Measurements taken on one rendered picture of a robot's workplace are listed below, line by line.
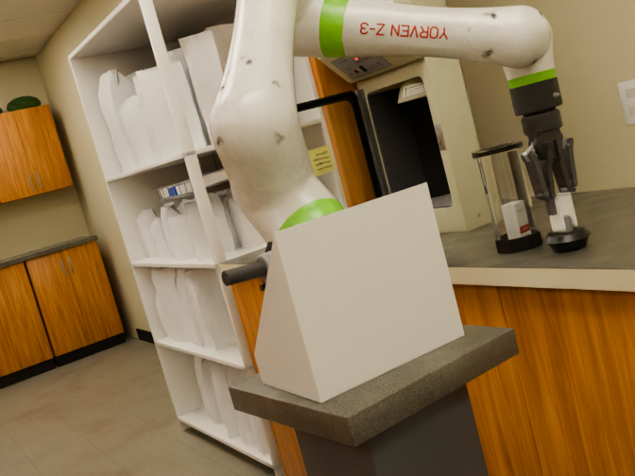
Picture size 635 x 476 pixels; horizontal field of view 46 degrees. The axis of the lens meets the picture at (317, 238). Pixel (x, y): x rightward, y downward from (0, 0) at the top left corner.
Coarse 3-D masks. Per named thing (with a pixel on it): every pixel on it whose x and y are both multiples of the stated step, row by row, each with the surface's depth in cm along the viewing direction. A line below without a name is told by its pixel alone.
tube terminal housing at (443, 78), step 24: (408, 0) 194; (432, 0) 197; (384, 72) 212; (408, 72) 202; (432, 72) 196; (456, 72) 201; (432, 96) 197; (456, 96) 201; (456, 120) 200; (456, 144) 200; (384, 168) 224; (456, 168) 200; (456, 192) 200; (480, 192) 204; (456, 216) 203; (480, 216) 204
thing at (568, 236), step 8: (568, 216) 149; (568, 224) 149; (552, 232) 153; (560, 232) 150; (568, 232) 149; (576, 232) 147; (584, 232) 148; (544, 240) 152; (552, 240) 149; (560, 240) 147; (568, 240) 147; (576, 240) 146; (584, 240) 148; (552, 248) 151; (560, 248) 149; (568, 248) 148; (576, 248) 148
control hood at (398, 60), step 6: (324, 60) 215; (330, 60) 214; (390, 60) 200; (396, 60) 199; (402, 60) 198; (408, 60) 197; (414, 60) 198; (330, 66) 217; (390, 66) 203; (396, 66) 202; (336, 72) 218; (342, 72) 217; (378, 72) 208; (348, 78) 219; (360, 78) 216
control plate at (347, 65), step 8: (336, 64) 214; (344, 64) 212; (352, 64) 210; (360, 64) 208; (368, 64) 207; (376, 64) 205; (384, 64) 203; (344, 72) 216; (352, 72) 214; (360, 72) 212; (368, 72) 211
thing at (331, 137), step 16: (304, 112) 215; (320, 112) 217; (336, 112) 219; (352, 112) 221; (304, 128) 215; (320, 128) 217; (336, 128) 219; (352, 128) 221; (320, 144) 217; (336, 144) 219; (352, 144) 221; (320, 160) 217; (336, 160) 219; (352, 160) 221; (320, 176) 217; (336, 176) 219; (352, 176) 221; (368, 176) 223; (336, 192) 219; (352, 192) 221; (368, 192) 223
